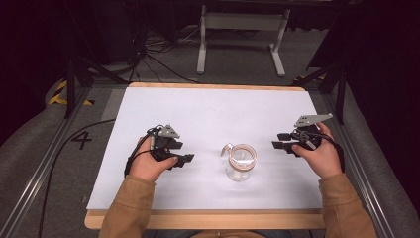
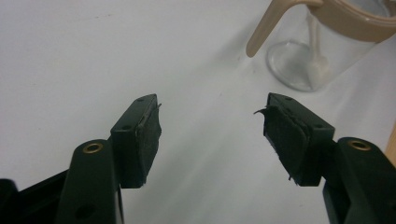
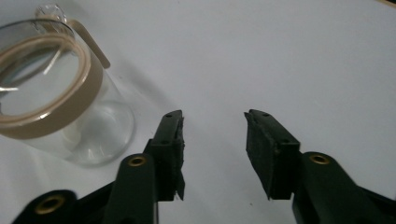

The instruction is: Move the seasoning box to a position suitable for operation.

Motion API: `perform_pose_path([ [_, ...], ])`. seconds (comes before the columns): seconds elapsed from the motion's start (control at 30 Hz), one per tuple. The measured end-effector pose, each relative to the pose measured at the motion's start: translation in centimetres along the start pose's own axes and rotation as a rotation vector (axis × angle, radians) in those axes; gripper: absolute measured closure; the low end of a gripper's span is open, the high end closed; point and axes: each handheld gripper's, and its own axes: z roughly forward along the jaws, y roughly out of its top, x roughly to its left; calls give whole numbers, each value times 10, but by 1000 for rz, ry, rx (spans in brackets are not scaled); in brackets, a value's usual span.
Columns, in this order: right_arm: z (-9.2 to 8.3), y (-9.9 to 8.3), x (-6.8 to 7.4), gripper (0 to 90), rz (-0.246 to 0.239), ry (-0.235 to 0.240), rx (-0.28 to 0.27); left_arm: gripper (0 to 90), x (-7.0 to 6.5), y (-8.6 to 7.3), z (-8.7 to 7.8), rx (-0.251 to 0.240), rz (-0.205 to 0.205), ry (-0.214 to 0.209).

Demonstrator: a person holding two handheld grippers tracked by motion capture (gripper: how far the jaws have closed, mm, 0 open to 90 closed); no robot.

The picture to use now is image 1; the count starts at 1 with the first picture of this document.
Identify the person's right hand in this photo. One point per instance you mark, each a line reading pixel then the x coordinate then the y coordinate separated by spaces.
pixel 322 158

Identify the black tripod stand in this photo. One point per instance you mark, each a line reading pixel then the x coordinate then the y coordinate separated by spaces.
pixel 70 89
pixel 340 92

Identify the person's left hand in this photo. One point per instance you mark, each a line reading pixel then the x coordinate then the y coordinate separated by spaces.
pixel 148 165

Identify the clear glass jar wooden rim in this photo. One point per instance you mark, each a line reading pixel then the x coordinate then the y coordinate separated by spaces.
pixel 240 162

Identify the yellow black floor tape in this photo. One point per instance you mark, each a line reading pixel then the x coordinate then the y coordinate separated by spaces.
pixel 57 95

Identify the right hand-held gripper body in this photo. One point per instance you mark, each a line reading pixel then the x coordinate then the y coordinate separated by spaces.
pixel 307 135

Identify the white metal desk frame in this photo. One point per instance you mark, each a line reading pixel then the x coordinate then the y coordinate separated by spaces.
pixel 242 21

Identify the white table sheet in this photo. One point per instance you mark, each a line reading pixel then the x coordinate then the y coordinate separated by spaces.
pixel 211 115

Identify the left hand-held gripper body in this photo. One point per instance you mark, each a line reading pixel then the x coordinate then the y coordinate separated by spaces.
pixel 162 142

